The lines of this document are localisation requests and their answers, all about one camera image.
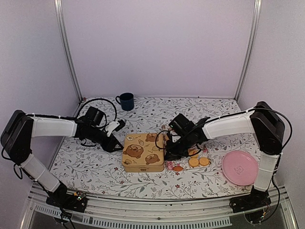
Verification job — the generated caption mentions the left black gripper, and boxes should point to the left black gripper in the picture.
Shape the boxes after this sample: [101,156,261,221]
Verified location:
[88,125,124,153]

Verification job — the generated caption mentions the jam-striped round cookie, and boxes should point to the jam-striped round cookie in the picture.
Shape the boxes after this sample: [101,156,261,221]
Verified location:
[188,149,200,157]

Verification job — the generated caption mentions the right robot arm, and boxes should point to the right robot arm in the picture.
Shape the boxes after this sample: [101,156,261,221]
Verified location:
[165,101,285,208]

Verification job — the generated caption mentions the left frame post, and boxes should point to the left frame post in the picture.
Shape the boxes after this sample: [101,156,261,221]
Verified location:
[54,0,82,103]

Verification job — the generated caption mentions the dark blue mug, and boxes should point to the dark blue mug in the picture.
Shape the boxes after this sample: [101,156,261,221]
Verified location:
[115,93,134,111]

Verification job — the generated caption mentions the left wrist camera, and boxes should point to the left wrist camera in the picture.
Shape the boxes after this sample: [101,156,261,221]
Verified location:
[105,120,126,137]

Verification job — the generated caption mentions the floral cookie tray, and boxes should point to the floral cookie tray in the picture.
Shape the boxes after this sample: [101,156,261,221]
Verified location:
[164,144,211,172]

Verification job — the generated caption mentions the pink plate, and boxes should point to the pink plate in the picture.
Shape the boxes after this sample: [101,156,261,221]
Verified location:
[222,151,258,186]

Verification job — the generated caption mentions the frame post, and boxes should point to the frame post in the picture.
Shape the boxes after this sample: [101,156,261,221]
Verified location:
[54,0,82,103]
[234,0,262,102]

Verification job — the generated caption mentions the tin lid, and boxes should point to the tin lid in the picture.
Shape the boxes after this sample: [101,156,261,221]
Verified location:
[122,133,164,168]

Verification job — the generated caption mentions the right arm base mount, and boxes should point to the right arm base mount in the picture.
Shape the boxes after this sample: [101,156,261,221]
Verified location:
[229,192,271,213]

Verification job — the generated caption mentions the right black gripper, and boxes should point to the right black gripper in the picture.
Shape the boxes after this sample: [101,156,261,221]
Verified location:
[164,133,193,160]

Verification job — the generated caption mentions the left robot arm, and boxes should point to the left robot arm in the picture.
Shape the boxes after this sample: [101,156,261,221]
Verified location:
[0,107,125,207]

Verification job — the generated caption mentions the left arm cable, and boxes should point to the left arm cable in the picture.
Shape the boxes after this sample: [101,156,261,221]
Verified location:
[78,98,118,125]

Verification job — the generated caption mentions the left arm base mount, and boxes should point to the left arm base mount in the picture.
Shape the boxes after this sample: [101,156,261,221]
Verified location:
[46,183,88,213]

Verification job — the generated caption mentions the right frame post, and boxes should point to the right frame post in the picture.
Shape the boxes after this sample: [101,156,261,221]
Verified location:
[234,0,262,102]

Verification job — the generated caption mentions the floral tablecloth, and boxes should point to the floral tablecloth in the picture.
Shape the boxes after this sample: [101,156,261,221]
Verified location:
[51,97,259,199]

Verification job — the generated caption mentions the gold cookie tin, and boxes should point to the gold cookie tin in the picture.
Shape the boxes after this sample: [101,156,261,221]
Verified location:
[122,163,164,173]

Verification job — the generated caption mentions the aluminium front rail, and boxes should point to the aluminium front rail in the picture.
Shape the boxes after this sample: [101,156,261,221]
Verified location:
[21,185,301,229]

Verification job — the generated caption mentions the round waffle cookie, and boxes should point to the round waffle cookie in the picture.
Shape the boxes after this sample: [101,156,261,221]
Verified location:
[199,157,210,166]
[188,158,200,167]

